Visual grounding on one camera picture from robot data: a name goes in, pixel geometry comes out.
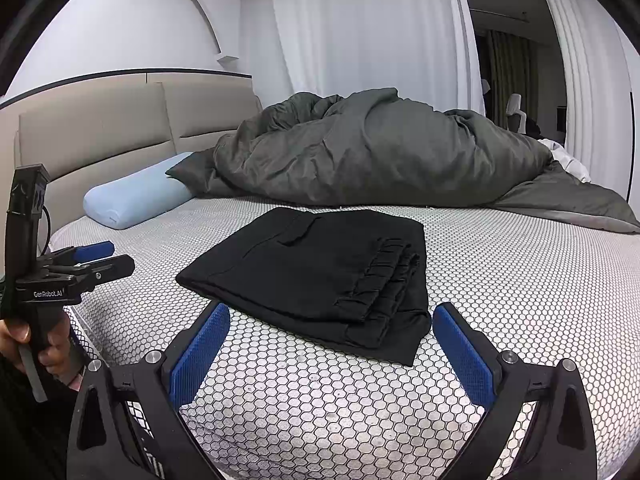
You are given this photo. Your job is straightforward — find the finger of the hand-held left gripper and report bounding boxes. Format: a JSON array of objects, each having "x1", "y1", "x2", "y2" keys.
[
  {"x1": 59, "y1": 254, "x2": 136, "y2": 289},
  {"x1": 39, "y1": 241, "x2": 115, "y2": 267}
]

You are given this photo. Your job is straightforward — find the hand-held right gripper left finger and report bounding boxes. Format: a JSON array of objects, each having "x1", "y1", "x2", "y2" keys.
[{"x1": 67, "y1": 301, "x2": 233, "y2": 480}]

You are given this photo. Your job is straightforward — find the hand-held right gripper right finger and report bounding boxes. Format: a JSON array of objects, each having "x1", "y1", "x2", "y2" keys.
[{"x1": 432, "y1": 302, "x2": 598, "y2": 480}]

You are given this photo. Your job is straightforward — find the black pants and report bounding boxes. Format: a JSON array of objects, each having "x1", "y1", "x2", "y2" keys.
[{"x1": 175, "y1": 206, "x2": 433, "y2": 367}]

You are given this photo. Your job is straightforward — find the person's left hand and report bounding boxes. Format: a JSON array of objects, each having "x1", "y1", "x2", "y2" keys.
[{"x1": 0, "y1": 310, "x2": 86, "y2": 391}]

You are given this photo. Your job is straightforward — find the light blue pillow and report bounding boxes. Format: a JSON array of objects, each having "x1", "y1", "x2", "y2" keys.
[{"x1": 82, "y1": 152, "x2": 198, "y2": 231}]

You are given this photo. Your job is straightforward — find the white honeycomb mattress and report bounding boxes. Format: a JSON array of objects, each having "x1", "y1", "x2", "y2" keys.
[{"x1": 47, "y1": 195, "x2": 640, "y2": 480}]

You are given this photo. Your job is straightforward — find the beige padded headboard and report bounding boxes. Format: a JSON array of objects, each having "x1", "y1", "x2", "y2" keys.
[{"x1": 0, "y1": 72, "x2": 263, "y2": 261}]

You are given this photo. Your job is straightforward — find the grey duvet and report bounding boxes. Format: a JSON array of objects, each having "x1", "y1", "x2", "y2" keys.
[{"x1": 165, "y1": 87, "x2": 640, "y2": 235}]

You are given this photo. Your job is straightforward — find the white crumpled cloth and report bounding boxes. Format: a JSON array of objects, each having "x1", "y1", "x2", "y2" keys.
[{"x1": 537, "y1": 139, "x2": 592, "y2": 183}]

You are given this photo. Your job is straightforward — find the white chair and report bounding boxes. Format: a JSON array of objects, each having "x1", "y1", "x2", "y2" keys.
[{"x1": 506, "y1": 94, "x2": 527, "y2": 135}]

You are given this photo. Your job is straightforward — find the olive striped curtain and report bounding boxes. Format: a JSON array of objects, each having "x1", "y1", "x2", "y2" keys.
[{"x1": 487, "y1": 30, "x2": 538, "y2": 136}]

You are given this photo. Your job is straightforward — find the white curtain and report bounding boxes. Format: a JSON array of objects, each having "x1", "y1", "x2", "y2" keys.
[
  {"x1": 535, "y1": 0, "x2": 633, "y2": 198},
  {"x1": 267, "y1": 0, "x2": 473, "y2": 116}
]

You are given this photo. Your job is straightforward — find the black cable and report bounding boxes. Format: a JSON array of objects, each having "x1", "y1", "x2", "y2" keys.
[{"x1": 37, "y1": 205, "x2": 52, "y2": 256}]

